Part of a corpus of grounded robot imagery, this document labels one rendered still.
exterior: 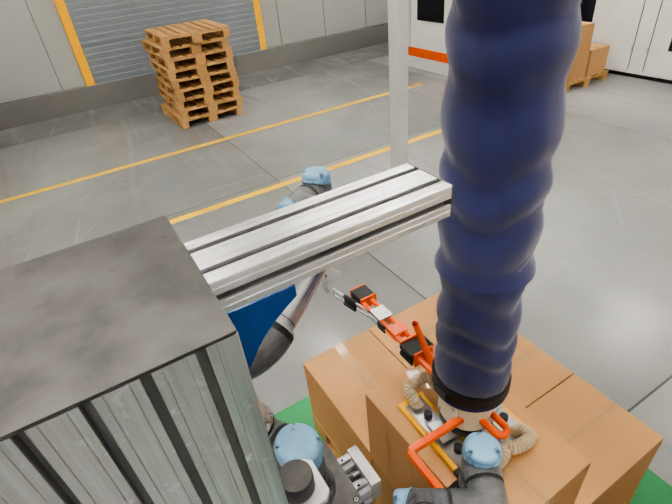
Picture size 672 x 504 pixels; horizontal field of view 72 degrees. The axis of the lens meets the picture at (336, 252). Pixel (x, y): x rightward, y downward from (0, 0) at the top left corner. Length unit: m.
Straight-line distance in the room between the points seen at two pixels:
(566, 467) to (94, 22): 9.39
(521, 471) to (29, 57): 9.51
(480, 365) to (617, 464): 1.03
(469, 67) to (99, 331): 0.71
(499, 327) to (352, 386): 1.17
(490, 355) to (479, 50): 0.74
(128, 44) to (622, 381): 9.09
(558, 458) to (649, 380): 1.74
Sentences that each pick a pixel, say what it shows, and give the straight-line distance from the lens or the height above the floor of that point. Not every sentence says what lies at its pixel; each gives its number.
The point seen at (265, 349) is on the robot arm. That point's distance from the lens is 0.90.
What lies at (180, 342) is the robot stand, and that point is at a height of 2.03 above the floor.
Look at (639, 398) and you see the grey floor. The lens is 3.20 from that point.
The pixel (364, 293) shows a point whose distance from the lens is 1.85.
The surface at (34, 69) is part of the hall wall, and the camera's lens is 9.97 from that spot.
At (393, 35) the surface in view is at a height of 1.55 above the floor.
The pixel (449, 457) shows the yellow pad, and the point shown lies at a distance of 1.56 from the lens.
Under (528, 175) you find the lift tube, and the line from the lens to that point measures 0.97.
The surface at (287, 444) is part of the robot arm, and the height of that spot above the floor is 1.27.
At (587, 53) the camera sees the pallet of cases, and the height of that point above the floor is 0.50.
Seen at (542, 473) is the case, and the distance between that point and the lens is 1.61.
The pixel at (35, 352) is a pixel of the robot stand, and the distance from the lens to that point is 0.47.
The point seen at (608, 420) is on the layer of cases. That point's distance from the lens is 2.31.
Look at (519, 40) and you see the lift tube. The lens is 0.87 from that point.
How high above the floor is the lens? 2.30
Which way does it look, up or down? 35 degrees down
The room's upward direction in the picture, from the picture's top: 6 degrees counter-clockwise
